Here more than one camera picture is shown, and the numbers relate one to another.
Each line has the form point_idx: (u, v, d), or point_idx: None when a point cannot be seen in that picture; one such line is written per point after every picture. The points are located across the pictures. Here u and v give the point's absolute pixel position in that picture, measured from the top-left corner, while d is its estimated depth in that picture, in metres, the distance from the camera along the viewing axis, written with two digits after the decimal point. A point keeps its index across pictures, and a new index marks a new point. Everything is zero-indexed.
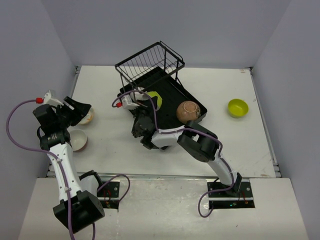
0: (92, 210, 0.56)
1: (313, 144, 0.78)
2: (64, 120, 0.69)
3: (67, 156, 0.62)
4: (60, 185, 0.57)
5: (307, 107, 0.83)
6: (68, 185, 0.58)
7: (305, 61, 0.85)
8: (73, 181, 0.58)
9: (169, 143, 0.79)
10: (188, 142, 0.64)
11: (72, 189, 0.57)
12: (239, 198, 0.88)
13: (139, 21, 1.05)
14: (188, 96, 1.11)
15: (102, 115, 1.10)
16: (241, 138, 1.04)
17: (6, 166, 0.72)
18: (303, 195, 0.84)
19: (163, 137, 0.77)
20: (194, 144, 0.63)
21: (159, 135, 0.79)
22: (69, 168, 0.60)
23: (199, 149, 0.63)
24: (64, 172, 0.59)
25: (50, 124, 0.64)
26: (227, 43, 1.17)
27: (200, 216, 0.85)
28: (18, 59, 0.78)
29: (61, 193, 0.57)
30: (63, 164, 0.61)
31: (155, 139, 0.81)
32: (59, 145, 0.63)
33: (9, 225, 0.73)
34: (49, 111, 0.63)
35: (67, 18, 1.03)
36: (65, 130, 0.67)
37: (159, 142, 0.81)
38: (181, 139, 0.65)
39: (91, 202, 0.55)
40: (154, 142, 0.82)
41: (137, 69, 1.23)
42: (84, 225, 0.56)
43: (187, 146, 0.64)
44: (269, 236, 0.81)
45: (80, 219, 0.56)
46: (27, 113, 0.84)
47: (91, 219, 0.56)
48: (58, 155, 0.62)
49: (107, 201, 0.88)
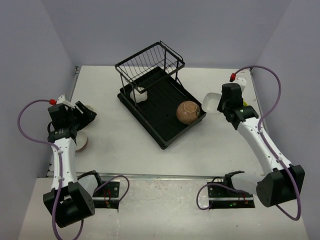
0: (81, 207, 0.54)
1: (314, 145, 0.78)
2: (73, 120, 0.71)
3: (68, 149, 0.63)
4: (55, 173, 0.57)
5: (308, 108, 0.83)
6: (63, 175, 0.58)
7: (306, 62, 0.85)
8: (68, 172, 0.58)
9: (251, 145, 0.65)
10: (278, 186, 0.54)
11: (65, 179, 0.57)
12: (239, 198, 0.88)
13: (139, 21, 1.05)
14: (187, 96, 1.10)
15: (102, 115, 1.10)
16: (241, 138, 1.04)
17: (7, 166, 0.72)
18: (305, 195, 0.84)
19: (256, 140, 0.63)
20: (278, 191, 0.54)
21: (258, 134, 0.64)
22: (68, 160, 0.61)
23: (274, 196, 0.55)
24: (62, 163, 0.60)
25: (60, 120, 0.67)
26: (227, 43, 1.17)
27: (198, 207, 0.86)
28: (17, 59, 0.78)
29: (54, 182, 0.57)
30: (63, 155, 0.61)
31: (246, 125, 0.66)
32: (63, 139, 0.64)
33: (8, 226, 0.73)
34: (61, 109, 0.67)
35: (68, 18, 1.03)
36: (72, 127, 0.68)
37: (243, 131, 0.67)
38: (274, 175, 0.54)
39: (82, 198, 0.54)
40: (239, 123, 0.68)
41: (137, 69, 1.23)
42: (71, 221, 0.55)
43: (272, 185, 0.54)
44: (269, 236, 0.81)
45: (68, 214, 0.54)
46: (29, 114, 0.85)
47: (79, 215, 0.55)
48: (60, 147, 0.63)
49: (107, 201, 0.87)
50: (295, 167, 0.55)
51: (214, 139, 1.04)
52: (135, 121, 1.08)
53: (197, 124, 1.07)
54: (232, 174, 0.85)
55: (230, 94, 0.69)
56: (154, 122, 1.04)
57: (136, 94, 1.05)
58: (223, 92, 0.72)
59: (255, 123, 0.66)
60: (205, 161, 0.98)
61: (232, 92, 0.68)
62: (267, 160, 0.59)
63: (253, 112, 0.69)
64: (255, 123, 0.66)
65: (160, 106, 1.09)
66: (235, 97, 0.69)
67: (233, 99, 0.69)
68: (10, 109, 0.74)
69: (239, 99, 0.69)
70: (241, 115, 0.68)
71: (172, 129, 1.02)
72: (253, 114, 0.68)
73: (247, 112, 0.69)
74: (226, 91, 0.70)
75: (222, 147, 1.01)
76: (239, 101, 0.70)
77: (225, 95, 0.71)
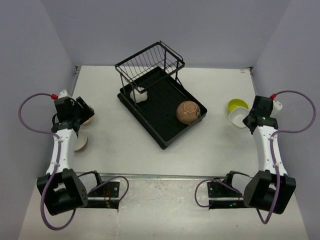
0: (72, 194, 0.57)
1: (314, 145, 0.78)
2: (77, 113, 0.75)
3: (68, 139, 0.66)
4: (52, 159, 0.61)
5: (308, 108, 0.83)
6: (59, 161, 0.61)
7: (306, 61, 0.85)
8: (64, 159, 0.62)
9: (259, 149, 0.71)
10: (264, 185, 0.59)
11: (60, 166, 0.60)
12: (240, 198, 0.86)
13: (139, 21, 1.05)
14: (188, 96, 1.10)
15: (102, 115, 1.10)
16: (241, 138, 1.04)
17: (7, 166, 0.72)
18: (304, 195, 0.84)
19: (264, 144, 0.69)
20: (262, 191, 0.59)
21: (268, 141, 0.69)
22: (66, 149, 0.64)
23: (256, 195, 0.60)
24: (61, 151, 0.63)
25: (65, 113, 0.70)
26: (227, 43, 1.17)
27: (198, 205, 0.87)
28: (17, 60, 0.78)
29: (50, 167, 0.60)
30: (62, 144, 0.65)
31: (261, 129, 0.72)
32: (66, 130, 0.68)
33: (8, 226, 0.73)
34: (66, 102, 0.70)
35: (68, 18, 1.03)
36: (75, 120, 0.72)
37: (257, 136, 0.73)
38: (263, 175, 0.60)
39: (74, 185, 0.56)
40: (256, 128, 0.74)
41: (137, 69, 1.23)
42: (62, 209, 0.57)
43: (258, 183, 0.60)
44: (268, 236, 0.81)
45: (60, 202, 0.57)
46: (30, 107, 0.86)
47: (70, 203, 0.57)
48: (61, 136, 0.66)
49: (107, 201, 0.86)
50: (288, 178, 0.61)
51: (214, 139, 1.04)
52: (135, 121, 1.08)
53: (197, 124, 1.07)
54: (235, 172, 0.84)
55: (258, 103, 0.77)
56: (154, 122, 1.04)
57: (136, 94, 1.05)
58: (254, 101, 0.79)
59: (270, 131, 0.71)
60: (205, 161, 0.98)
61: (261, 101, 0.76)
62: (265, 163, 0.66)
63: (273, 123, 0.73)
64: (271, 132, 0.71)
65: (160, 106, 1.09)
66: (262, 106, 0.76)
67: (259, 107, 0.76)
68: (10, 110, 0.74)
69: (266, 109, 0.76)
70: (260, 122, 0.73)
71: (172, 129, 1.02)
72: (273, 125, 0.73)
73: (269, 122, 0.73)
74: (255, 100, 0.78)
75: (222, 147, 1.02)
76: (266, 112, 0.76)
77: (253, 104, 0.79)
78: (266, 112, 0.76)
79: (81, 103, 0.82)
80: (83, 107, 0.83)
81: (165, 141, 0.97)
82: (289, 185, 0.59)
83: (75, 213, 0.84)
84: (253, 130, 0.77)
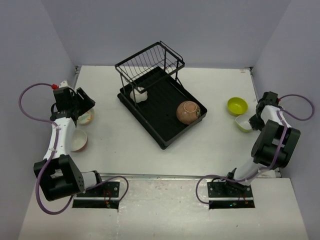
0: (69, 181, 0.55)
1: (314, 145, 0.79)
2: (77, 104, 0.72)
3: (67, 128, 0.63)
4: (49, 145, 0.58)
5: (308, 108, 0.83)
6: (56, 148, 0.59)
7: (306, 62, 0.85)
8: (62, 146, 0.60)
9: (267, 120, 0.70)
10: (270, 131, 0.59)
11: (58, 151, 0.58)
12: (239, 198, 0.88)
13: (139, 21, 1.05)
14: (188, 96, 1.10)
15: (102, 115, 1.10)
16: (241, 138, 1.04)
17: (7, 167, 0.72)
18: (304, 195, 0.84)
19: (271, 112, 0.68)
20: (268, 137, 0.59)
21: (274, 110, 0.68)
22: (64, 137, 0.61)
23: (263, 140, 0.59)
24: (58, 138, 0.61)
25: (63, 102, 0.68)
26: (227, 44, 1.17)
27: (198, 202, 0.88)
28: (17, 60, 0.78)
29: (46, 153, 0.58)
30: (60, 132, 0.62)
31: (270, 108, 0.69)
32: (64, 118, 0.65)
33: (8, 226, 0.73)
34: (65, 91, 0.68)
35: (68, 19, 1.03)
36: (74, 110, 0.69)
37: (264, 112, 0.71)
38: (269, 121, 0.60)
39: (70, 170, 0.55)
40: (265, 109, 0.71)
41: (137, 69, 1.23)
42: (58, 196, 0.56)
43: (264, 129, 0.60)
44: (269, 236, 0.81)
45: (56, 188, 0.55)
46: (31, 103, 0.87)
47: (67, 189, 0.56)
48: (59, 124, 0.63)
49: (107, 201, 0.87)
50: (292, 128, 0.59)
51: (214, 139, 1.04)
52: (135, 121, 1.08)
53: (197, 124, 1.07)
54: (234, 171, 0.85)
55: (265, 96, 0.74)
56: (154, 122, 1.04)
57: (136, 94, 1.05)
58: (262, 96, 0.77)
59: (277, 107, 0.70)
60: (205, 161, 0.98)
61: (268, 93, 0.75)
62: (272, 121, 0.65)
63: (280, 107, 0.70)
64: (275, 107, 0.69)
65: (160, 106, 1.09)
66: (269, 99, 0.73)
67: (266, 99, 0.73)
68: (10, 110, 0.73)
69: (273, 101, 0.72)
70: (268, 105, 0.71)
71: (171, 129, 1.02)
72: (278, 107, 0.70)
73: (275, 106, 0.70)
74: (263, 95, 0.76)
75: (222, 147, 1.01)
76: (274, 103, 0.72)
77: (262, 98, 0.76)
78: (273, 103, 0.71)
79: (81, 94, 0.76)
80: (83, 98, 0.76)
81: (165, 141, 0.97)
82: (294, 134, 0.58)
83: (75, 213, 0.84)
84: (261, 115, 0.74)
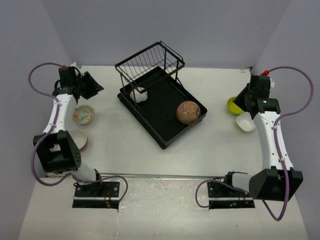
0: (67, 157, 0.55)
1: (314, 145, 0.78)
2: (81, 85, 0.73)
3: (67, 104, 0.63)
4: (49, 120, 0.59)
5: (308, 108, 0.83)
6: (56, 123, 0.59)
7: (307, 62, 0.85)
8: (62, 122, 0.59)
9: (260, 137, 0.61)
10: (271, 184, 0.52)
11: (57, 127, 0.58)
12: (239, 198, 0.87)
13: (139, 21, 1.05)
14: (187, 96, 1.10)
15: (102, 115, 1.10)
16: (241, 138, 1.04)
17: (7, 167, 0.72)
18: (305, 195, 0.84)
19: (268, 135, 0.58)
20: (268, 187, 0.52)
21: (270, 133, 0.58)
22: (63, 113, 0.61)
23: (264, 193, 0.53)
24: (59, 113, 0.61)
25: (67, 79, 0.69)
26: (227, 44, 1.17)
27: (196, 202, 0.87)
28: (17, 60, 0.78)
29: (46, 127, 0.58)
30: (61, 107, 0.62)
31: (264, 122, 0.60)
32: (65, 95, 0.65)
33: (8, 226, 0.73)
34: (71, 69, 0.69)
35: (68, 18, 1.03)
36: (76, 88, 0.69)
37: (258, 123, 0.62)
38: (269, 172, 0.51)
39: (68, 147, 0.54)
40: (257, 114, 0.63)
41: (137, 69, 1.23)
42: (55, 169, 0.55)
43: (264, 181, 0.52)
44: (268, 236, 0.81)
45: (54, 162, 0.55)
46: (31, 103, 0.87)
47: (64, 165, 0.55)
48: (60, 100, 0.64)
49: (107, 201, 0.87)
50: (293, 171, 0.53)
51: (214, 139, 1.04)
52: (135, 121, 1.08)
53: (197, 124, 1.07)
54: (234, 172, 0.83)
55: (256, 83, 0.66)
56: (153, 122, 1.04)
57: (136, 94, 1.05)
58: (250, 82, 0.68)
59: (273, 118, 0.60)
60: (205, 161, 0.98)
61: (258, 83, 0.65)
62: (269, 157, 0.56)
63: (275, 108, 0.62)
64: (274, 118, 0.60)
65: (160, 106, 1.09)
66: (260, 87, 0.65)
67: (257, 88, 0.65)
68: (10, 111, 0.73)
69: (265, 90, 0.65)
70: (261, 105, 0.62)
71: (172, 129, 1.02)
72: (276, 109, 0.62)
73: (270, 105, 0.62)
74: (251, 81, 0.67)
75: (222, 147, 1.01)
76: (265, 93, 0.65)
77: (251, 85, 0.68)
78: (267, 103, 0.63)
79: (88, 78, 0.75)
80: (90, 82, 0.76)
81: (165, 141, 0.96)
82: (296, 180, 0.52)
83: (75, 214, 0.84)
84: (254, 116, 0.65)
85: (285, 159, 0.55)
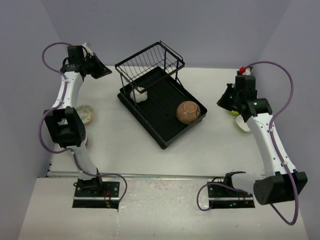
0: (74, 130, 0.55)
1: (314, 145, 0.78)
2: (89, 64, 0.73)
3: (74, 83, 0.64)
4: (57, 96, 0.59)
5: (308, 107, 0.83)
6: (63, 100, 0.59)
7: (306, 62, 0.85)
8: (69, 98, 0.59)
9: (257, 142, 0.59)
10: (277, 190, 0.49)
11: (65, 103, 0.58)
12: (239, 198, 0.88)
13: (139, 21, 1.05)
14: (187, 96, 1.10)
15: (102, 115, 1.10)
16: (241, 138, 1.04)
17: (7, 167, 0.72)
18: (305, 195, 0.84)
19: (265, 140, 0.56)
20: (275, 193, 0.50)
21: (267, 136, 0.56)
22: (70, 91, 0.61)
23: (270, 197, 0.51)
24: (66, 90, 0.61)
25: (75, 58, 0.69)
26: (227, 44, 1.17)
27: (196, 203, 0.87)
28: (18, 60, 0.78)
29: (55, 103, 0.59)
30: (68, 85, 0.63)
31: (258, 126, 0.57)
32: (72, 72, 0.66)
33: (8, 226, 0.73)
34: (78, 48, 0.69)
35: (68, 18, 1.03)
36: (84, 67, 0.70)
37: (252, 127, 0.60)
38: (275, 178, 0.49)
39: (75, 121, 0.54)
40: (250, 118, 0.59)
41: (137, 69, 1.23)
42: (63, 141, 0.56)
43: (270, 189, 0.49)
44: (269, 236, 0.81)
45: (61, 134, 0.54)
46: (31, 103, 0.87)
47: (71, 137, 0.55)
48: (68, 77, 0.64)
49: (107, 201, 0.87)
50: (298, 173, 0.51)
51: (214, 139, 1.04)
52: (135, 121, 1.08)
53: (197, 124, 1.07)
54: (233, 173, 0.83)
55: (243, 84, 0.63)
56: (153, 122, 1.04)
57: (136, 94, 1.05)
58: (236, 83, 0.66)
59: (267, 120, 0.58)
60: (205, 161, 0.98)
61: (246, 84, 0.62)
62: (271, 162, 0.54)
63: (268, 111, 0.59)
64: (268, 120, 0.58)
65: (160, 106, 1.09)
66: (247, 88, 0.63)
67: (245, 89, 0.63)
68: (10, 111, 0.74)
69: (253, 91, 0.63)
70: (253, 107, 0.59)
71: (172, 129, 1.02)
72: (267, 110, 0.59)
73: (261, 106, 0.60)
74: (238, 82, 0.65)
75: (222, 148, 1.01)
76: (253, 94, 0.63)
77: (237, 87, 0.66)
78: (258, 104, 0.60)
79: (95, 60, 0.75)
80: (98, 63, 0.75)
81: (165, 141, 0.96)
82: (301, 181, 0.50)
83: (75, 213, 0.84)
84: (245, 120, 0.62)
85: (287, 162, 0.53)
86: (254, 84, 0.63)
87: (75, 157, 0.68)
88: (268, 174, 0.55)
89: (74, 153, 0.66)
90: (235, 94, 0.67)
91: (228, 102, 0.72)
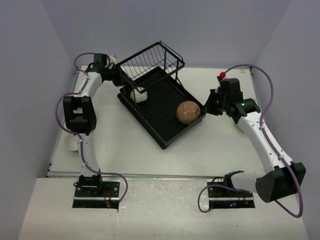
0: (86, 118, 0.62)
1: (313, 145, 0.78)
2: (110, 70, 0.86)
3: (94, 80, 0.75)
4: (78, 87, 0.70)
5: (308, 107, 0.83)
6: (83, 91, 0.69)
7: (307, 61, 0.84)
8: (87, 91, 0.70)
9: (251, 141, 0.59)
10: (279, 184, 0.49)
11: (83, 93, 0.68)
12: (239, 198, 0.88)
13: (139, 21, 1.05)
14: (187, 96, 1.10)
15: (102, 115, 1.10)
16: (240, 138, 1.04)
17: (7, 167, 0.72)
18: (305, 195, 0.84)
19: (259, 137, 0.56)
20: (277, 188, 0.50)
21: (258, 133, 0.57)
22: (89, 85, 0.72)
23: (274, 193, 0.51)
24: (87, 84, 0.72)
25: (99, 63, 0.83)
26: (227, 43, 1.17)
27: (196, 203, 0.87)
28: (18, 60, 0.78)
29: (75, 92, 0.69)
30: (89, 81, 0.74)
31: (250, 125, 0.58)
32: (94, 73, 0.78)
33: (8, 226, 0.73)
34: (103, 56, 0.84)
35: (68, 18, 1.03)
36: (104, 71, 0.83)
37: (244, 127, 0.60)
38: (275, 173, 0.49)
39: (88, 110, 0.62)
40: (240, 119, 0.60)
41: (137, 69, 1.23)
42: (75, 127, 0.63)
43: (272, 184, 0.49)
44: (269, 236, 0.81)
45: (75, 120, 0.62)
46: (31, 103, 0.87)
47: (82, 125, 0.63)
48: (90, 76, 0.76)
49: (107, 201, 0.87)
50: (295, 164, 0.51)
51: (214, 139, 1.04)
52: (135, 121, 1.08)
53: (197, 124, 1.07)
54: (232, 173, 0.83)
55: (228, 87, 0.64)
56: (153, 122, 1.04)
57: (136, 94, 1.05)
58: (221, 87, 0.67)
59: (257, 118, 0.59)
60: (205, 161, 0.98)
61: (231, 87, 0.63)
62: (268, 157, 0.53)
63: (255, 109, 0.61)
64: (258, 118, 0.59)
65: (160, 106, 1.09)
66: (233, 90, 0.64)
67: (231, 92, 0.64)
68: (10, 111, 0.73)
69: (238, 92, 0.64)
70: (241, 109, 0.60)
71: (172, 129, 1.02)
72: (255, 108, 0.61)
73: (249, 106, 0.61)
74: (223, 86, 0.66)
75: (222, 148, 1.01)
76: (239, 95, 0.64)
77: (223, 90, 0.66)
78: (245, 105, 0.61)
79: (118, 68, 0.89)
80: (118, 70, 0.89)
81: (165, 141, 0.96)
82: (301, 172, 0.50)
83: (75, 213, 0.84)
84: (236, 122, 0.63)
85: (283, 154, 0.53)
86: (238, 86, 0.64)
87: (82, 147, 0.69)
88: (267, 170, 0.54)
89: (81, 143, 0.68)
90: (222, 98, 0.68)
91: (216, 107, 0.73)
